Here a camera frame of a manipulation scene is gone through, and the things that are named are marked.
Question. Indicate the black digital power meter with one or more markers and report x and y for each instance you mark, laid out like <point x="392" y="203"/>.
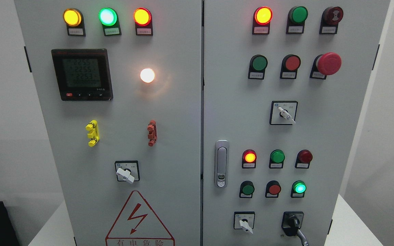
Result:
<point x="83" y="74"/>

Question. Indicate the dark red buzzer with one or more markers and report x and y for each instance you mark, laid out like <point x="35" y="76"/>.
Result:
<point x="331" y="17"/>

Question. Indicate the lit red indicator light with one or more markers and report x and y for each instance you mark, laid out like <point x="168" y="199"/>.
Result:
<point x="261" y="20"/>
<point x="143" y="22"/>

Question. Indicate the white glowing lamp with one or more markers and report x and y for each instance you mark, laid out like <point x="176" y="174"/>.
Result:
<point x="147" y="75"/>

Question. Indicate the yellow terminal connector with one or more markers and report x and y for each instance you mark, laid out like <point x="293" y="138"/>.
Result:
<point x="93" y="133"/>

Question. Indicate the black knob selector switch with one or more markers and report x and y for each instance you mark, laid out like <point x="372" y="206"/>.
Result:
<point x="292" y="222"/>

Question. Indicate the white lever selector switch lower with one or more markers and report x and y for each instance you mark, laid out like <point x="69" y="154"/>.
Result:
<point x="244" y="220"/>

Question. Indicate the green indicator light middle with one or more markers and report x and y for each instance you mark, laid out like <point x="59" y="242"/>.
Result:
<point x="277" y="158"/>

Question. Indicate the red push button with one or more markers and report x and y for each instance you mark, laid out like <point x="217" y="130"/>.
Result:
<point x="273" y="189"/>
<point x="290" y="66"/>

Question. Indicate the green push button lower right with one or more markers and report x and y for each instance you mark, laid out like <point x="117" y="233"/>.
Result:
<point x="298" y="189"/>

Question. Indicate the red emergency stop button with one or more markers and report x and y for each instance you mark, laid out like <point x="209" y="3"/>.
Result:
<point x="325" y="65"/>

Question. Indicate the grey electrical control cabinet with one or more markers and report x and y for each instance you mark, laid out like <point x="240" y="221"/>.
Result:
<point x="200" y="52"/>

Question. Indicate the green indicator light top right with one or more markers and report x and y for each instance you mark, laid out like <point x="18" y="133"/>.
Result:
<point x="296" y="20"/>

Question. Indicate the white lever selector switch upper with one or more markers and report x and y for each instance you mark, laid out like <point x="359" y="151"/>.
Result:
<point x="283" y="113"/>

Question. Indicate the green push button upper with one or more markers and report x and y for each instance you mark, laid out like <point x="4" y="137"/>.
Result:
<point x="257" y="67"/>

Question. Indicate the red lightning warning sticker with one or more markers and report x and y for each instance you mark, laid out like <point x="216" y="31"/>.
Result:
<point x="137" y="224"/>

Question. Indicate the green push button lower left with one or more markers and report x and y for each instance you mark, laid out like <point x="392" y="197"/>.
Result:
<point x="246" y="189"/>

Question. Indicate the white handle selector switch left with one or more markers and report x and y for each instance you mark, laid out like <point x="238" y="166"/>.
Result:
<point x="127" y="171"/>

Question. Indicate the red push button lower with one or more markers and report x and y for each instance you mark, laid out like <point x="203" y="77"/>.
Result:
<point x="273" y="189"/>

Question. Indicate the red push button upper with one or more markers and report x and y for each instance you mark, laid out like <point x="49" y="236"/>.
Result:
<point x="290" y="66"/>

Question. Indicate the red terminal connector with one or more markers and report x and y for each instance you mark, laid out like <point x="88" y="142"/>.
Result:
<point x="152" y="133"/>

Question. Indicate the green push button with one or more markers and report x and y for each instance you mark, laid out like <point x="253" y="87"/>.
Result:
<point x="257" y="67"/>
<point x="298" y="189"/>
<point x="246" y="189"/>

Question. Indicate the silver door handle lock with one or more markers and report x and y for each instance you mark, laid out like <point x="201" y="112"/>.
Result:
<point x="221" y="163"/>

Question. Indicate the yellow indicator light top left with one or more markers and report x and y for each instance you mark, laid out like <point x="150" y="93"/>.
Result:
<point x="73" y="19"/>

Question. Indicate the red indicator light middle right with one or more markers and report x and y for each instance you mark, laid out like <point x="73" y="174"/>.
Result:
<point x="304" y="159"/>

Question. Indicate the red indicator light middle left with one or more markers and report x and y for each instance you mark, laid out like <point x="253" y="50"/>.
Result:
<point x="249" y="159"/>

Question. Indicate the white lever selector switch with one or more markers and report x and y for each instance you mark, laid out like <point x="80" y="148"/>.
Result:
<point x="283" y="113"/>
<point x="244" y="220"/>

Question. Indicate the lit red indicator light left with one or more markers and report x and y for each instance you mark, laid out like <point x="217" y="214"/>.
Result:
<point x="143" y="22"/>

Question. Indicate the lit red indicator light right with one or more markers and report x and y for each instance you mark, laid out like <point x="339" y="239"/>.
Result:
<point x="261" y="20"/>

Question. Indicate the lit green indicator light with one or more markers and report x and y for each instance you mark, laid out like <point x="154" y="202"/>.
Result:
<point x="109" y="20"/>

